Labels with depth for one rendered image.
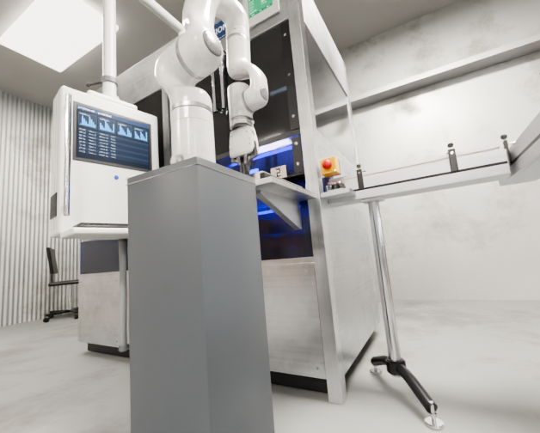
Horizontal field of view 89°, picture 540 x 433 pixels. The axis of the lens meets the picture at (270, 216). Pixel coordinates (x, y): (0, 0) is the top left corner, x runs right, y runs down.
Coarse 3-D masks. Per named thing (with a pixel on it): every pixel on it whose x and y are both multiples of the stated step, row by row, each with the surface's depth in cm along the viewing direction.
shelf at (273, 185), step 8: (272, 176) 90; (256, 184) 93; (264, 184) 92; (272, 184) 93; (280, 184) 95; (288, 184) 101; (272, 192) 106; (280, 192) 108; (288, 192) 109; (296, 192) 110; (304, 192) 113; (312, 192) 121; (256, 200) 118; (304, 200) 128
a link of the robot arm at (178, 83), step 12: (168, 48) 81; (156, 60) 84; (168, 60) 80; (156, 72) 83; (168, 72) 82; (180, 72) 81; (168, 84) 79; (180, 84) 82; (192, 84) 86; (180, 96) 76; (192, 96) 76; (204, 96) 78
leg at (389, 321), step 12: (372, 204) 126; (372, 216) 126; (372, 228) 126; (372, 240) 127; (384, 252) 123; (384, 264) 122; (384, 276) 121; (384, 288) 121; (384, 300) 120; (384, 312) 120; (384, 324) 121; (396, 336) 118; (396, 348) 117; (396, 360) 116
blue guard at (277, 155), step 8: (272, 144) 139; (280, 144) 136; (288, 144) 134; (264, 152) 141; (272, 152) 138; (280, 152) 136; (288, 152) 134; (224, 160) 154; (256, 160) 143; (264, 160) 140; (272, 160) 138; (280, 160) 136; (288, 160) 133; (232, 168) 150; (256, 168) 142; (264, 168) 140; (288, 168) 133
